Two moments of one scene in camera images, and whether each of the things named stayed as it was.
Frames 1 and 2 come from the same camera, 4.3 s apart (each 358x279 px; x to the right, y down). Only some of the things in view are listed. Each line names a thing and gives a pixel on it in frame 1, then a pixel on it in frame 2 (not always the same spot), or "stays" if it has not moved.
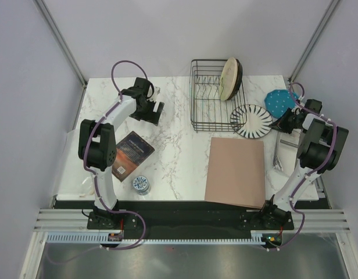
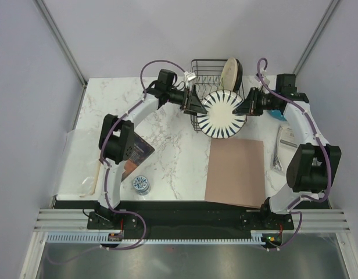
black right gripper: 280,124 to 250,106
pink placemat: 235,174 stays
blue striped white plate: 251,121 to 219,122
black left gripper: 152,117 to 190,103
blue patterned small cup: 141,185 stays
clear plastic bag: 74,180 stays
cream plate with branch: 228,78 stays
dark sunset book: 131,151 stays
